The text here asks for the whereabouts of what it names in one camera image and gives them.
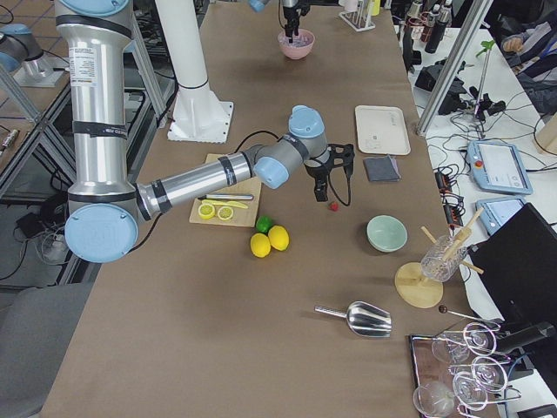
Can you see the steel muddler bar tool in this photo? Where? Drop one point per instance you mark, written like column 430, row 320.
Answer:
column 228, row 196

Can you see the lemon half slice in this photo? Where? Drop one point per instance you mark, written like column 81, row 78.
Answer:
column 225, row 213
column 206, row 211

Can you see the yellow lemon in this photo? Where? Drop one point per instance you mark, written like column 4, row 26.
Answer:
column 279, row 238
column 260, row 245

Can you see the green lime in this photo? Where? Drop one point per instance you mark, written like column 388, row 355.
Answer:
column 264, row 224

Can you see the grey folded cloth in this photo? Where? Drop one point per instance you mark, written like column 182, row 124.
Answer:
column 381, row 169

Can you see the steel ice scoop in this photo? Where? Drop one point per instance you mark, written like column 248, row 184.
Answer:
column 363, row 319

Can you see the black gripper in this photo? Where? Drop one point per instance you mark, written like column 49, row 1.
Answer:
column 289, row 10
column 316, row 169

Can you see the yellow plastic knife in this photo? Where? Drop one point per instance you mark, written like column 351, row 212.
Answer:
column 230, row 203

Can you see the white cup rack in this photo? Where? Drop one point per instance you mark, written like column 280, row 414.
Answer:
column 358, row 14

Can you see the aluminium frame post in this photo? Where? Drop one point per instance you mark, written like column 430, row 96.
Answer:
column 472, row 23

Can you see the wooden glass stand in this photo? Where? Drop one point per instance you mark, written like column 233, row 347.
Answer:
column 414, row 287

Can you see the pink bowl of ice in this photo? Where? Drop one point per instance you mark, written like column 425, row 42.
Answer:
column 297, row 47

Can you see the cream rabbit tray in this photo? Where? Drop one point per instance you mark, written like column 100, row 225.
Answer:
column 381, row 130

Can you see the green ceramic bowl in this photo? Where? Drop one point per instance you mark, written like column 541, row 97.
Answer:
column 386, row 233

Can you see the crystal glass on stand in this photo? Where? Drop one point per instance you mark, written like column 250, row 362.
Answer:
column 436, row 266

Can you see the red strawberry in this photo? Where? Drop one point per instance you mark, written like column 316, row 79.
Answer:
column 333, row 206

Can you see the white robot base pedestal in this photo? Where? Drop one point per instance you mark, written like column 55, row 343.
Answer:
column 198, row 115

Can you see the black monitor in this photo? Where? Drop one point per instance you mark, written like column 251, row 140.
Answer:
column 519, row 263

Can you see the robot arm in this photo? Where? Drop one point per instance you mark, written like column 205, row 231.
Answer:
column 259, row 5
column 105, row 208

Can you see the blue teach pendant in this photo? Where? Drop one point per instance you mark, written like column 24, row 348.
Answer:
column 497, row 167
column 497, row 212

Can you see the wine glass rack tray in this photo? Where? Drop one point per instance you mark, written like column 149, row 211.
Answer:
column 459, row 373

